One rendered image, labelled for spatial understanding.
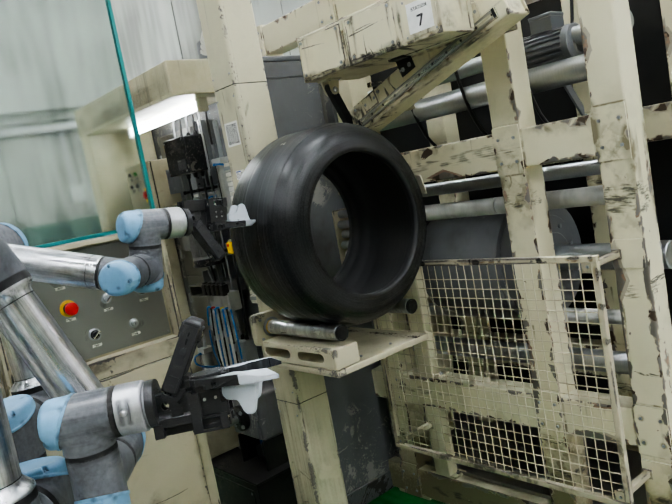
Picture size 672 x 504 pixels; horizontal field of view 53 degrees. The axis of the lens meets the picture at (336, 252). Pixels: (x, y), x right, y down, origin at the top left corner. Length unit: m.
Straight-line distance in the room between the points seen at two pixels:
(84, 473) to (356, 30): 1.48
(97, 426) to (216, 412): 0.17
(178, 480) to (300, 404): 0.48
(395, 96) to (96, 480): 1.51
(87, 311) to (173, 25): 9.98
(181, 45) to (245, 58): 9.74
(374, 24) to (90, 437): 1.42
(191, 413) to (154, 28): 11.03
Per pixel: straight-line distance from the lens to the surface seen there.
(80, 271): 1.56
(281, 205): 1.75
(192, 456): 2.41
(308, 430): 2.30
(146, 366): 2.28
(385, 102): 2.22
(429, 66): 2.09
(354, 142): 1.90
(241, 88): 2.18
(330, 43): 2.20
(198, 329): 1.01
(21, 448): 1.73
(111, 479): 1.09
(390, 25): 2.01
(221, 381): 0.98
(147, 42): 11.79
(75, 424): 1.05
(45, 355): 1.18
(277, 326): 2.07
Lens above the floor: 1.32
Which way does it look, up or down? 6 degrees down
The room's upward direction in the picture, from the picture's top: 11 degrees counter-clockwise
